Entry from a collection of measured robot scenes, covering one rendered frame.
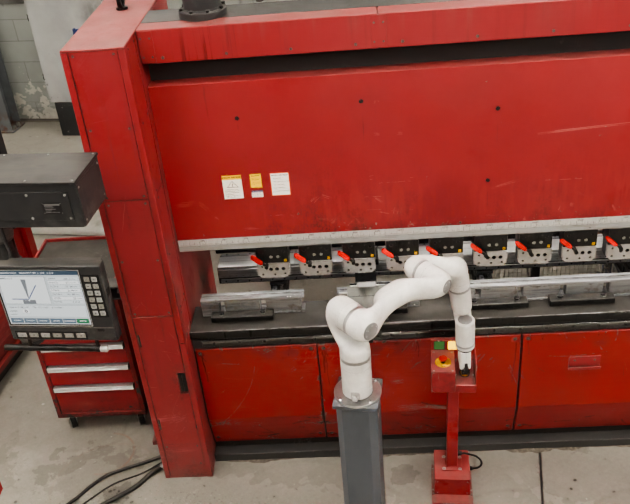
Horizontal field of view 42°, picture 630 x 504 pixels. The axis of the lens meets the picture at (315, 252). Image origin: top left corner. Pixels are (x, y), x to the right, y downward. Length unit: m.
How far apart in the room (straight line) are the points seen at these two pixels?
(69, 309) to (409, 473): 1.97
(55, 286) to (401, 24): 1.68
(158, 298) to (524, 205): 1.68
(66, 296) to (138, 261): 0.45
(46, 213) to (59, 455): 1.99
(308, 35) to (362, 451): 1.68
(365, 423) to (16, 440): 2.37
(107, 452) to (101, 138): 2.00
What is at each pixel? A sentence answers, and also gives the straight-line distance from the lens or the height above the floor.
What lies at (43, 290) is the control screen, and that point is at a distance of 3.36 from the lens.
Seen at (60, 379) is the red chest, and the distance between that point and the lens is 4.68.
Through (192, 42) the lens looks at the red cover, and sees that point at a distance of 3.38.
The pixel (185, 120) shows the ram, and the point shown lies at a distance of 3.52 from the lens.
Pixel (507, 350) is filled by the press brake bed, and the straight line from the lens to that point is 4.05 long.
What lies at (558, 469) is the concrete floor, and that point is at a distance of 4.46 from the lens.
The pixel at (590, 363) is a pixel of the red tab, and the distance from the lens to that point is 4.19.
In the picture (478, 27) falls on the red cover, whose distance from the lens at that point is 3.36.
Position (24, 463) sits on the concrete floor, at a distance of 4.87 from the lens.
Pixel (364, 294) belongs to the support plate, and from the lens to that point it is 3.84.
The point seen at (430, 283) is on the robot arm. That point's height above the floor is 1.41.
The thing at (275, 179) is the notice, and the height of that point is 1.60.
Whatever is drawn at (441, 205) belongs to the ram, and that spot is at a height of 1.43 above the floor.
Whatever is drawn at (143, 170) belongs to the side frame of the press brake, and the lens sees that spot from 3.42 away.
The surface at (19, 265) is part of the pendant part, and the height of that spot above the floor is 1.60.
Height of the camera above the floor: 3.22
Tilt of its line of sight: 32 degrees down
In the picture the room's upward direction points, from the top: 5 degrees counter-clockwise
